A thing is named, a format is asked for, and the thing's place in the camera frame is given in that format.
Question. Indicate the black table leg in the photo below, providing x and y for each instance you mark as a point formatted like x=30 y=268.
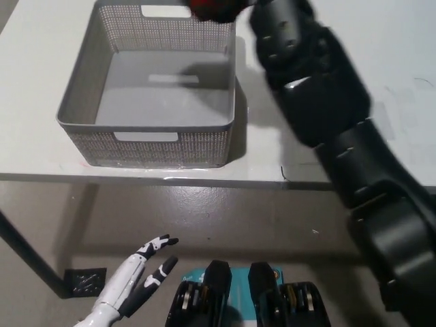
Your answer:
x=34 y=255

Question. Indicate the grey perforated plastic basket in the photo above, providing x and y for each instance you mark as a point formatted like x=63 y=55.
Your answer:
x=153 y=150

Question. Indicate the black teal robot body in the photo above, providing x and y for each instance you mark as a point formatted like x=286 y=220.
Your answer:
x=218 y=279

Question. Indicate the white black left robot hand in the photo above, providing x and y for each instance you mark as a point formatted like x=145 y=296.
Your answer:
x=124 y=279

